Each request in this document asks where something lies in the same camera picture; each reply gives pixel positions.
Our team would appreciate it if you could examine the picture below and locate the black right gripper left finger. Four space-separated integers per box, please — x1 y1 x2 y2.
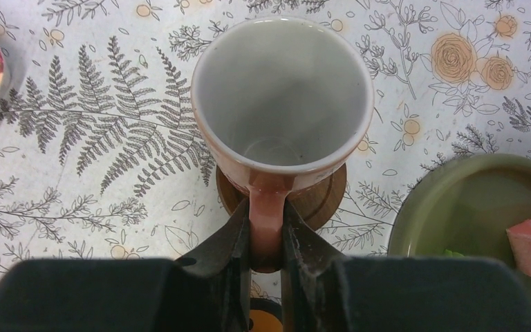
0 201 250 331

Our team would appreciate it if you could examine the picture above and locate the green three-tier stand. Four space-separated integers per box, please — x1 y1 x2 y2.
388 154 531 303

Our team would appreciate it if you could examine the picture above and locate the small pink handled cup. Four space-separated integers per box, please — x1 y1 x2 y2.
190 16 374 273

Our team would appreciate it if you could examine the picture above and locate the green cake slice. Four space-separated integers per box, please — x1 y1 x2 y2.
443 249 464 258

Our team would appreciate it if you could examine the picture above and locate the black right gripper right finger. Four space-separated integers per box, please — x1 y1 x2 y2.
281 203 531 331

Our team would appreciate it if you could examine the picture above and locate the black orange face coaster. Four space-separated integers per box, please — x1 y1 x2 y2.
248 297 283 332

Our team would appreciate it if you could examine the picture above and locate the dark brown coaster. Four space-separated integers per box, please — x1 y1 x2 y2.
216 165 347 230

